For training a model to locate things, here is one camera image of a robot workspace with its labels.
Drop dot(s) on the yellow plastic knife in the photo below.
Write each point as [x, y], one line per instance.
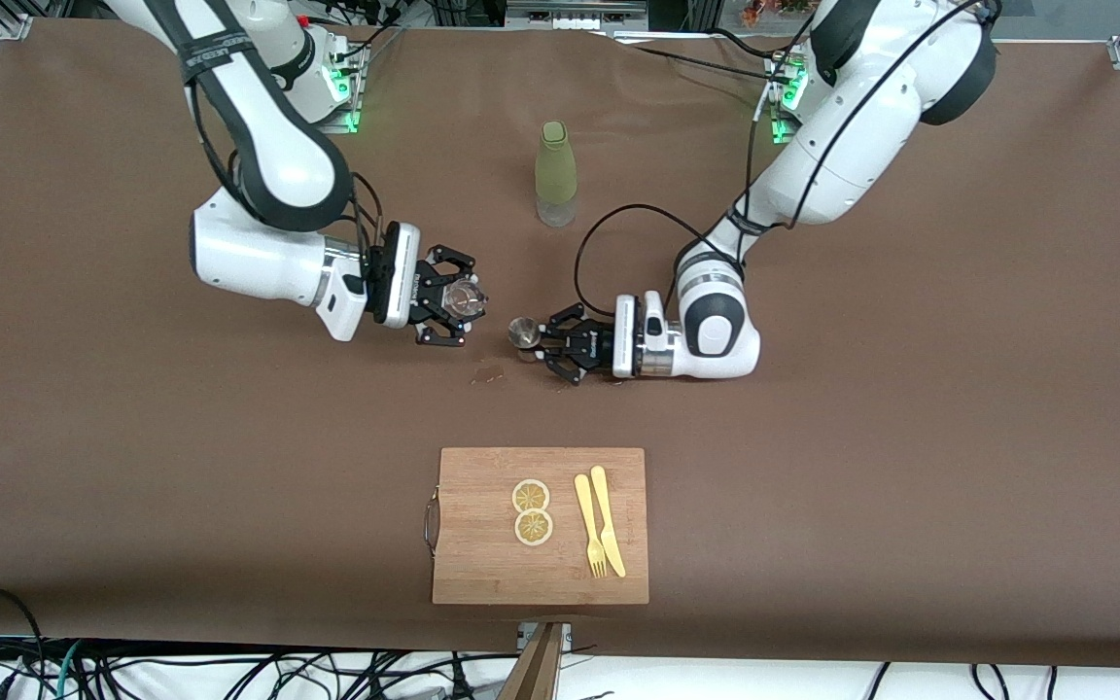
[615, 554]

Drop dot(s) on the lemon slice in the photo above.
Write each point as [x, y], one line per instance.
[534, 528]
[531, 496]

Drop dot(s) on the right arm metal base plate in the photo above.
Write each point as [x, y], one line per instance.
[351, 107]

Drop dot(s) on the small brown liquid puddle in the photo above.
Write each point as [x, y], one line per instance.
[487, 375]

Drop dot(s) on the clear glass cup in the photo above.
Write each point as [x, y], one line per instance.
[468, 298]

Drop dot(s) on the metal double jigger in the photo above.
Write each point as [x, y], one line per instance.
[523, 332]

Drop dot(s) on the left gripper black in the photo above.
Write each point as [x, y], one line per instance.
[597, 344]

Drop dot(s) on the yellow plastic fork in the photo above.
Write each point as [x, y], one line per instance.
[582, 496]

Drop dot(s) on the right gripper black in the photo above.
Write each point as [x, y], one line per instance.
[421, 290]

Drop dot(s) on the wooden post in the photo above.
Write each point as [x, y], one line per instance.
[536, 676]

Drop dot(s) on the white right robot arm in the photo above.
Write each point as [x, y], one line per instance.
[278, 165]

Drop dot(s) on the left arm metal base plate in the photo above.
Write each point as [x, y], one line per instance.
[779, 126]

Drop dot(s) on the brown table cover sheet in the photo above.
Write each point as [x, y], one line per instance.
[813, 486]

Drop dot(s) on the grey metal bracket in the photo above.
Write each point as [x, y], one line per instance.
[566, 637]

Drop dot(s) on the olive green sleeved bottle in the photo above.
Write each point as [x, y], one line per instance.
[556, 165]

